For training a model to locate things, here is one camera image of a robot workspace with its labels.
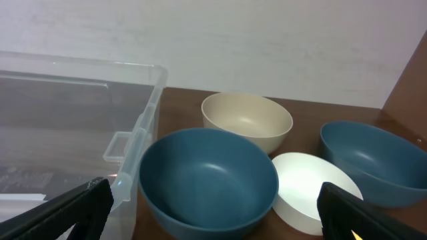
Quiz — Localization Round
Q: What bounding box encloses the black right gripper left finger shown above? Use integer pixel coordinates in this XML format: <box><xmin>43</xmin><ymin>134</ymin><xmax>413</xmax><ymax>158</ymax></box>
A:
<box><xmin>1</xmin><ymin>177</ymin><xmax>114</xmax><ymax>240</ymax></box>

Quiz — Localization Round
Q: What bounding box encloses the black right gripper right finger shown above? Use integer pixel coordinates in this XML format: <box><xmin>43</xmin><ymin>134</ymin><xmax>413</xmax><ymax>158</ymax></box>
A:
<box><xmin>317</xmin><ymin>182</ymin><xmax>426</xmax><ymax>240</ymax></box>

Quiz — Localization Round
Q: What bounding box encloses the small white bowl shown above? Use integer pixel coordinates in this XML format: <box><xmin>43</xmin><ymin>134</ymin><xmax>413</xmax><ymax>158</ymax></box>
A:
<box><xmin>272</xmin><ymin>152</ymin><xmax>363</xmax><ymax>236</ymax></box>

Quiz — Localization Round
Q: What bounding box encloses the dark blue bowl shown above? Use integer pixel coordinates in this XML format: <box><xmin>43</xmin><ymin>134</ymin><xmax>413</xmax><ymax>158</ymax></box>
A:
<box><xmin>139</xmin><ymin>128</ymin><xmax>279</xmax><ymax>239</ymax></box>
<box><xmin>320</xmin><ymin>121</ymin><xmax>426</xmax><ymax>208</ymax></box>

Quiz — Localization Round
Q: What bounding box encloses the beige bowl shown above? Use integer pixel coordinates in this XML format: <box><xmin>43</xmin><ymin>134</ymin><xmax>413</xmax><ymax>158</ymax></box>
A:
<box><xmin>201</xmin><ymin>92</ymin><xmax>294</xmax><ymax>154</ymax></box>

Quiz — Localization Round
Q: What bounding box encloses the clear plastic storage bin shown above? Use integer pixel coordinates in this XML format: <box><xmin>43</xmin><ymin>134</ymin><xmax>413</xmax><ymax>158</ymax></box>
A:
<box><xmin>1</xmin><ymin>51</ymin><xmax>167</xmax><ymax>239</ymax></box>

